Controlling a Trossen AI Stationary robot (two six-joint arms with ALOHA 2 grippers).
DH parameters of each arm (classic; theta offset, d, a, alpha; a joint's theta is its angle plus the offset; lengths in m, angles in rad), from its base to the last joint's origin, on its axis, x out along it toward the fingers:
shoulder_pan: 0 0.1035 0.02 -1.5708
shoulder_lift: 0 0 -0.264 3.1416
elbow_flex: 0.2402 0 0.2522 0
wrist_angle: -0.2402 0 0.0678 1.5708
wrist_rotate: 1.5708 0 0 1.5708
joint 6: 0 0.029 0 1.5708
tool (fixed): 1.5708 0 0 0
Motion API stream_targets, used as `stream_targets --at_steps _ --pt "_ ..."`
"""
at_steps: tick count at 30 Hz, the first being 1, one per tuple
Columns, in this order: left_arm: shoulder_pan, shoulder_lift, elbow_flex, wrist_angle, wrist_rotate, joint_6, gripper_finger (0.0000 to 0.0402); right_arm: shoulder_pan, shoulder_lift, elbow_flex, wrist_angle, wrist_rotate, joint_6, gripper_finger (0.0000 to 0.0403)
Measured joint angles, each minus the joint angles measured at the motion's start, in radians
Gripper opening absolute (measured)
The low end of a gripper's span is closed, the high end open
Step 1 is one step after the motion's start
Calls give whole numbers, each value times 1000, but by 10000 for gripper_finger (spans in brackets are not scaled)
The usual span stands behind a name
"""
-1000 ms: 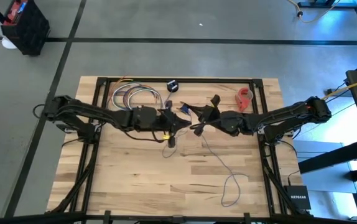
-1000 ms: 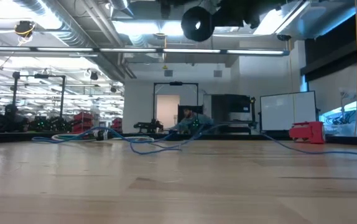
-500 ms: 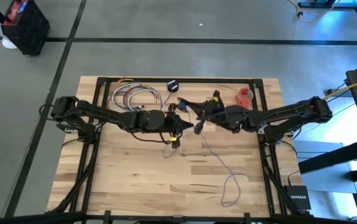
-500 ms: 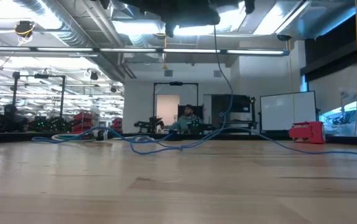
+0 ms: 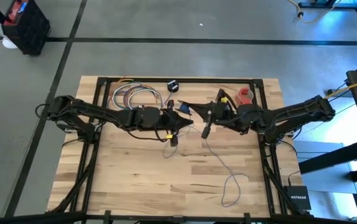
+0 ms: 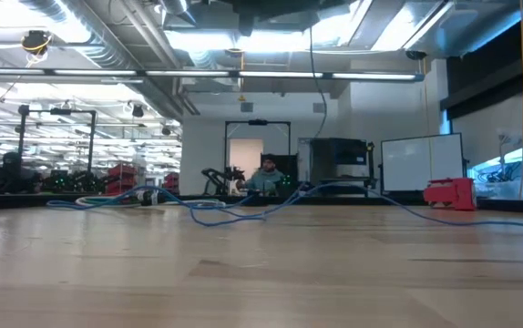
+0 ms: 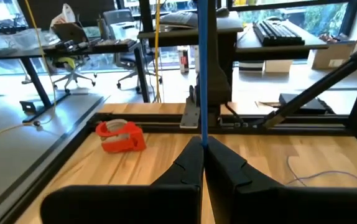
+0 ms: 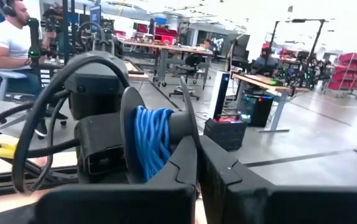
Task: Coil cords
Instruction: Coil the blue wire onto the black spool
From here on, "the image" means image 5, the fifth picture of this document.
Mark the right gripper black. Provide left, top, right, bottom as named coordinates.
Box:
left=178, top=88, right=242, bottom=140

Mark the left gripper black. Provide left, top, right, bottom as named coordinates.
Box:
left=131, top=100, right=194, bottom=147

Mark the long blue ethernet cable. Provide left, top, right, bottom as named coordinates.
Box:
left=162, top=123, right=250, bottom=208

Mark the small black round reel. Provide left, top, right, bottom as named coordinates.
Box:
left=167, top=80, right=180, bottom=93

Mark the black stand base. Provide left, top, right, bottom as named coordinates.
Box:
left=297, top=0, right=357, bottom=10

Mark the black storage bin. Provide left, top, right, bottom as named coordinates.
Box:
left=0, top=0, right=51, bottom=57

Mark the white floor object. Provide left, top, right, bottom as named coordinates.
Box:
left=1, top=37, right=18, bottom=50

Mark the red box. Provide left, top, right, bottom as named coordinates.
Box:
left=3, top=0, right=27, bottom=26

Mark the cable connector bundle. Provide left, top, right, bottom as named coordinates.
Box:
left=111, top=82, right=144, bottom=111

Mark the black Netgear network switch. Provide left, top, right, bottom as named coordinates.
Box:
left=283, top=185, right=312, bottom=211

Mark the beige floor cable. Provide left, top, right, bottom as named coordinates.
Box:
left=287, top=0, right=343, bottom=24

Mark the yellow hanging cable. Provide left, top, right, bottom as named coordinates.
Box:
left=323, top=74, right=357, bottom=99

